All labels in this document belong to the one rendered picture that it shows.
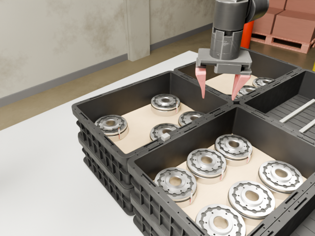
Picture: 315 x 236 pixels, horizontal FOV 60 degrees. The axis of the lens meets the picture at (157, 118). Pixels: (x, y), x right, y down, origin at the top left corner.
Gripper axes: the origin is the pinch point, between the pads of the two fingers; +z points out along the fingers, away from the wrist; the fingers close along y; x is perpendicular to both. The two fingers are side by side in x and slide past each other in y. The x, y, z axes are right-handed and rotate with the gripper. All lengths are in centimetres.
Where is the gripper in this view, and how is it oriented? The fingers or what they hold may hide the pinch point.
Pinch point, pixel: (218, 94)
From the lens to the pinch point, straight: 61.4
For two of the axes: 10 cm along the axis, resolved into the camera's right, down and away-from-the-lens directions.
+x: -1.4, 5.6, -8.2
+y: -9.9, -0.8, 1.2
